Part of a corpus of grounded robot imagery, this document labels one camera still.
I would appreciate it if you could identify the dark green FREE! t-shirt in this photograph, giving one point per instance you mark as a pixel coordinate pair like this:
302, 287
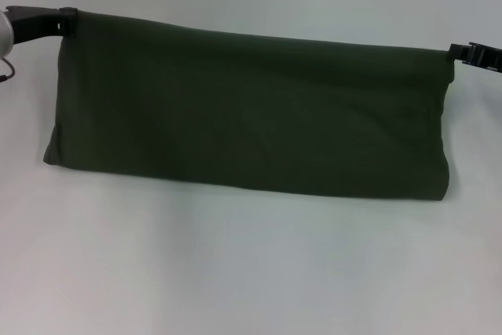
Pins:
251, 115

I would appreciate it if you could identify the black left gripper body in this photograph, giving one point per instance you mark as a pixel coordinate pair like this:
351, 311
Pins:
35, 23

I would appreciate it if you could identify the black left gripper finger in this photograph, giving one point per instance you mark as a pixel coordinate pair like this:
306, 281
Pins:
68, 21

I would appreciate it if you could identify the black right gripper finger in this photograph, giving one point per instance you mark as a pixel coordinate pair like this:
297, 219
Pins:
476, 54

